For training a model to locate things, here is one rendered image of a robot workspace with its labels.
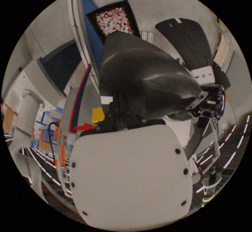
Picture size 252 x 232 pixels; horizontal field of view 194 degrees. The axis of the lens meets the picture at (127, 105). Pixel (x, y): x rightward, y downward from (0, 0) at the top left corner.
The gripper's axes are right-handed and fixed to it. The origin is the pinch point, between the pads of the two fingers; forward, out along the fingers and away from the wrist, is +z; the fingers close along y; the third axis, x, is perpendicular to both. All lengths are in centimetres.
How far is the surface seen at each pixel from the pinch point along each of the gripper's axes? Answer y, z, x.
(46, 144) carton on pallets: -695, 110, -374
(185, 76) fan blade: 12.3, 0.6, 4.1
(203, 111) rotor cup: 26.2, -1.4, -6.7
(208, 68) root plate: 31.1, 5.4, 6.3
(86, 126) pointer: -8.7, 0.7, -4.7
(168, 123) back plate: 25.8, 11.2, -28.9
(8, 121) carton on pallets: -796, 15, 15
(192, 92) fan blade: 16.0, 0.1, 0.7
